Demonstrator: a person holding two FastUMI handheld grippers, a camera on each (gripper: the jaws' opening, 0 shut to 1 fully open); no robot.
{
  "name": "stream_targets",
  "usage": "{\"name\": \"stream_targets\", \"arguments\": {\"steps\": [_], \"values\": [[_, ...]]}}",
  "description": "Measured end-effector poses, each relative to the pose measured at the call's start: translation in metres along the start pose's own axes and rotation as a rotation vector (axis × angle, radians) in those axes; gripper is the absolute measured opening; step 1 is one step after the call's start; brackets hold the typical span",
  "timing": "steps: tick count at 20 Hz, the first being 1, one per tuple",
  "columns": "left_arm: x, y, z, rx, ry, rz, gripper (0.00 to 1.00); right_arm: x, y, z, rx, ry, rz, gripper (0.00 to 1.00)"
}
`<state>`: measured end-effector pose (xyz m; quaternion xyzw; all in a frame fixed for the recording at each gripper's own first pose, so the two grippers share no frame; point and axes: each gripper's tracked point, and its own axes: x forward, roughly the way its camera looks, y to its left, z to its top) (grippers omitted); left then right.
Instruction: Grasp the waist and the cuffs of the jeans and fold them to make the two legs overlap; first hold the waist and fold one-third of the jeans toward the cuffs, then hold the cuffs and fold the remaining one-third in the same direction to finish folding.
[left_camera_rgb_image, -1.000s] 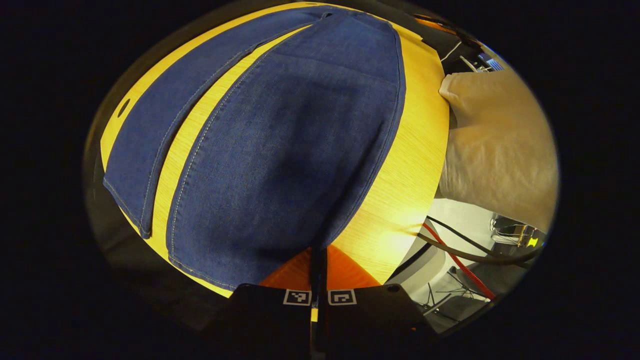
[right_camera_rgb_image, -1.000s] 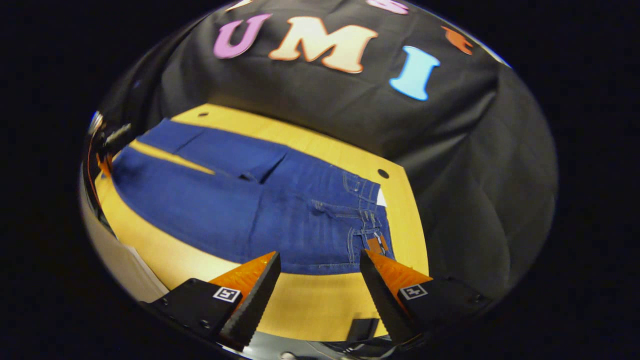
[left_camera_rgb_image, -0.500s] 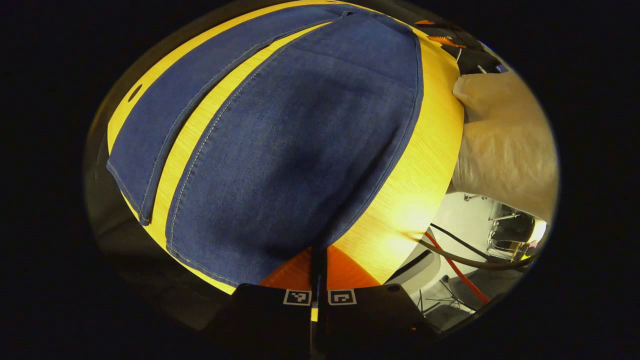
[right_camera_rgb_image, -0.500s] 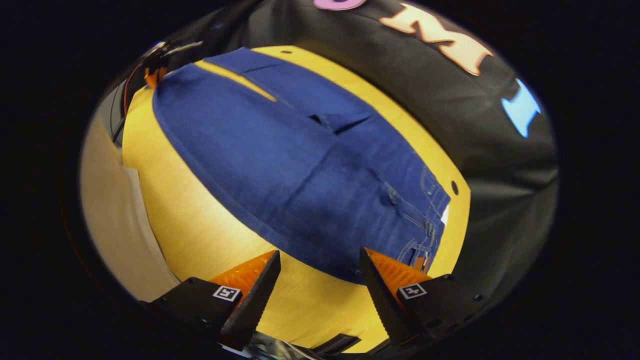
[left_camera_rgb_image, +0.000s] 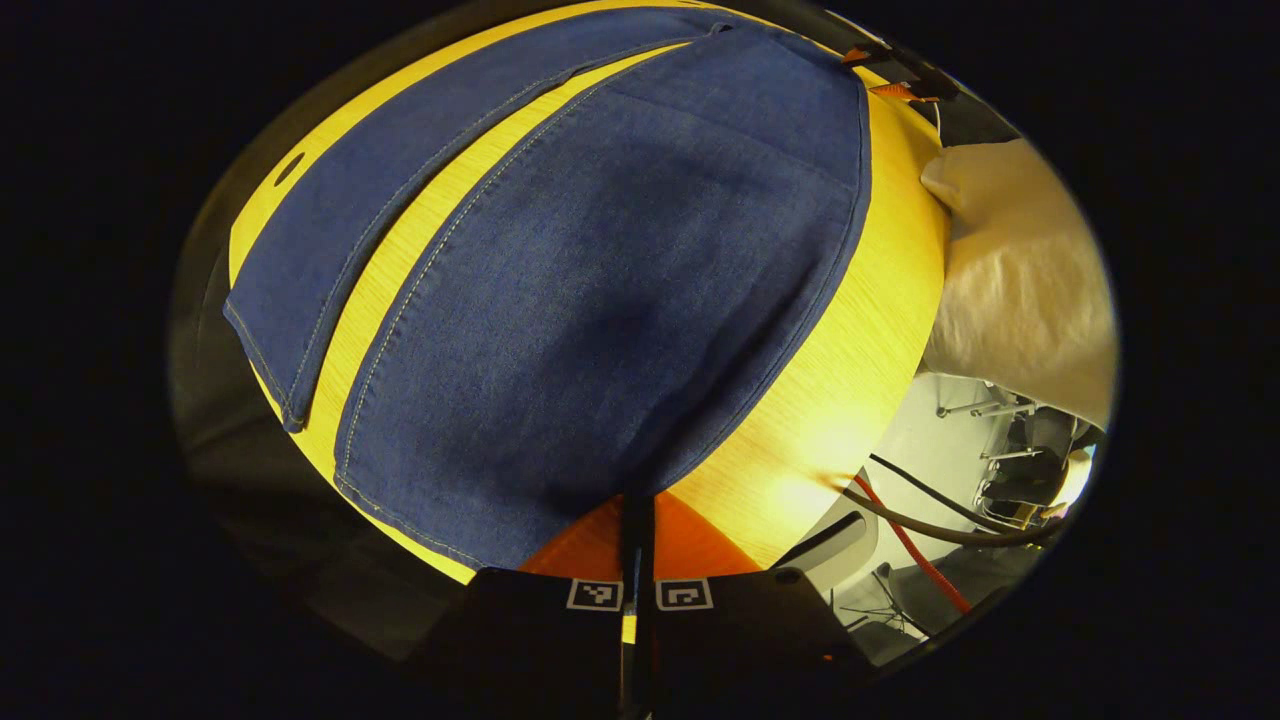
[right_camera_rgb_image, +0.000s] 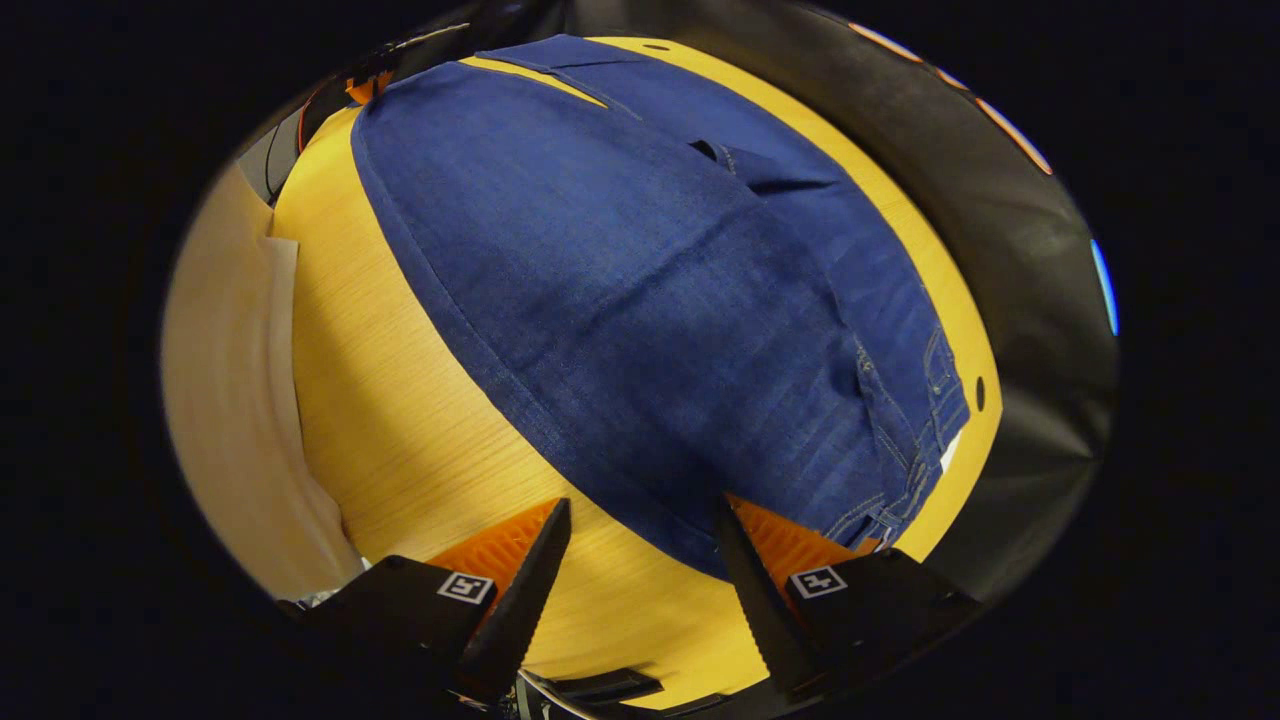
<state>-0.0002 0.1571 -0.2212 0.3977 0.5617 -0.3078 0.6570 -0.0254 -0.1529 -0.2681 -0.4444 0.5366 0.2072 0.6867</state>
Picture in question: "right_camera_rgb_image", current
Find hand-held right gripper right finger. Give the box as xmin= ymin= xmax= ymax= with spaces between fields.
xmin=714 ymin=494 xmax=983 ymax=699

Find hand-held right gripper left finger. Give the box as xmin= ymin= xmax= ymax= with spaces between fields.
xmin=275 ymin=498 xmax=573 ymax=704

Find blue denim jeans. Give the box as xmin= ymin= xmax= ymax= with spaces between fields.
xmin=350 ymin=35 xmax=971 ymax=581

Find black backdrop cloth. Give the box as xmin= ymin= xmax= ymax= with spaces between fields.
xmin=560 ymin=0 xmax=1119 ymax=601

